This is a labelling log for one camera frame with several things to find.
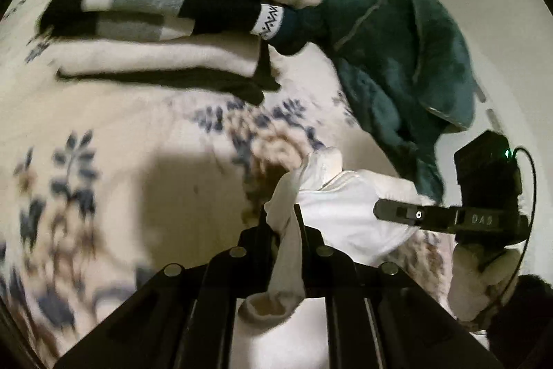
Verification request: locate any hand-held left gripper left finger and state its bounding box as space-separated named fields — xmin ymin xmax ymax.
xmin=54 ymin=205 xmax=282 ymax=369

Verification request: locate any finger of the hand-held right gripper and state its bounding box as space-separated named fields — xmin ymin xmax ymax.
xmin=374 ymin=198 xmax=459 ymax=232

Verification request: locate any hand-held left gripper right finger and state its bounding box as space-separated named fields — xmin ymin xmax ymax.
xmin=294 ymin=205 xmax=505 ymax=369

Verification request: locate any white sock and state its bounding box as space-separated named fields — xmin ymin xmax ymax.
xmin=237 ymin=147 xmax=344 ymax=324

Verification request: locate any white cloth garment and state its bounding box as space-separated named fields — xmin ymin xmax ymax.
xmin=297 ymin=170 xmax=437 ymax=267

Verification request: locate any person's right forearm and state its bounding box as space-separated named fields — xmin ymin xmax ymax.
xmin=484 ymin=274 xmax=553 ymax=369

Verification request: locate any person's right hand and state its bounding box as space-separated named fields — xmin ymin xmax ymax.
xmin=447 ymin=243 xmax=521 ymax=324

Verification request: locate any floral bedsheet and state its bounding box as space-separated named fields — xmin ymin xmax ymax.
xmin=0 ymin=0 xmax=459 ymax=369

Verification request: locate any dark green fleece garment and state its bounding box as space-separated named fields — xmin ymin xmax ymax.
xmin=276 ymin=0 xmax=477 ymax=201

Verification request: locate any folded cream garment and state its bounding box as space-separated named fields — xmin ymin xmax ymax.
xmin=55 ymin=35 xmax=272 ymax=79

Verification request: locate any black sock with zigzag band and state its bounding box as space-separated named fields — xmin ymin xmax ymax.
xmin=179 ymin=0 xmax=312 ymax=55

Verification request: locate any black grey white striped garment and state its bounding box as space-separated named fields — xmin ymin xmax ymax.
xmin=37 ymin=0 xmax=269 ymax=45

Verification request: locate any black cable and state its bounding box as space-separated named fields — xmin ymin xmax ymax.
xmin=479 ymin=147 xmax=537 ymax=271

